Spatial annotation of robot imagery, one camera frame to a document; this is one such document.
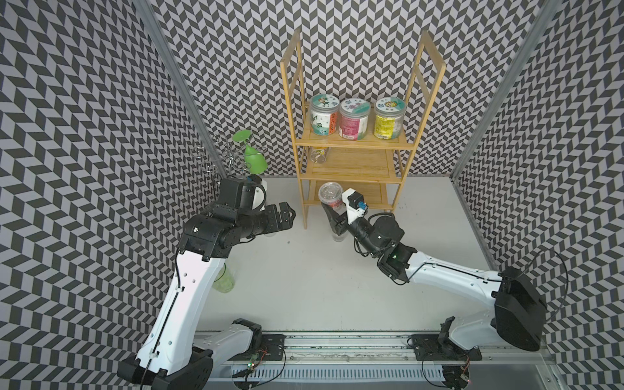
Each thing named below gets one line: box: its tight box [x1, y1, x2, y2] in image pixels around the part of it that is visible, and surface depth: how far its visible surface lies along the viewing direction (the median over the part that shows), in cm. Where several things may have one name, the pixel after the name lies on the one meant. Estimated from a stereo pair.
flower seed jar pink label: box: [338, 98, 372, 142], surface depth 65 cm
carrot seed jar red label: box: [310, 93, 341, 137], surface depth 66 cm
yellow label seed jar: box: [373, 96, 407, 141], surface depth 65 cm
